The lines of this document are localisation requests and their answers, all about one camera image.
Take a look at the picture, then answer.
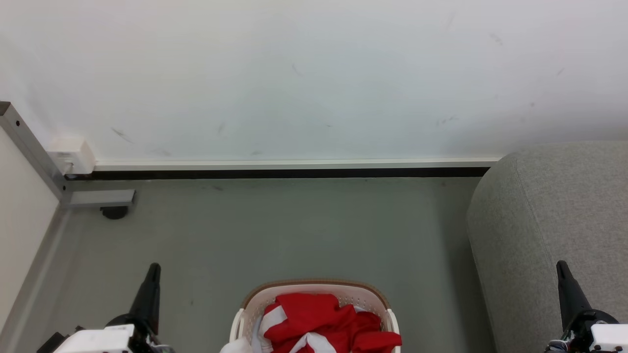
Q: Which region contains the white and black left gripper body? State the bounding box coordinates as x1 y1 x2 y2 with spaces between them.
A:
53 314 170 353

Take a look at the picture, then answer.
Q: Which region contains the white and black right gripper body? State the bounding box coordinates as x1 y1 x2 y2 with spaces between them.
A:
559 309 628 353

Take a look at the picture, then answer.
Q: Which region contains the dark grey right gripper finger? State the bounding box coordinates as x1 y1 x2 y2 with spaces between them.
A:
556 260 593 330

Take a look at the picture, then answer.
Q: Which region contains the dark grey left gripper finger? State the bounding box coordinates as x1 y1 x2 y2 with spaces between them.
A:
129 263 162 335

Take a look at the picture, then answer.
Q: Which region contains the red and white garment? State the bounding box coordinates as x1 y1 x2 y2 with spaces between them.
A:
259 293 403 353

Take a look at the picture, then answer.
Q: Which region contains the grey fabric sofa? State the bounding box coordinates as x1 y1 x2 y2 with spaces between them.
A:
466 141 628 353

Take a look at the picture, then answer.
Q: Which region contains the white plastic laundry basket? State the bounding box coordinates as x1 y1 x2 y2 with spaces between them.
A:
229 279 401 353

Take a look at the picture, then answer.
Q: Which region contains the white and black baseboard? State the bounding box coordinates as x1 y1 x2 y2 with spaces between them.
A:
66 157 501 180

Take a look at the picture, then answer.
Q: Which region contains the white wall socket box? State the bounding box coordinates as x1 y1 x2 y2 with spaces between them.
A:
48 137 96 176

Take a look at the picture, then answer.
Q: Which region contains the grey metal frame post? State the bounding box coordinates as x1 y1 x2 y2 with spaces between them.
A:
0 101 136 208

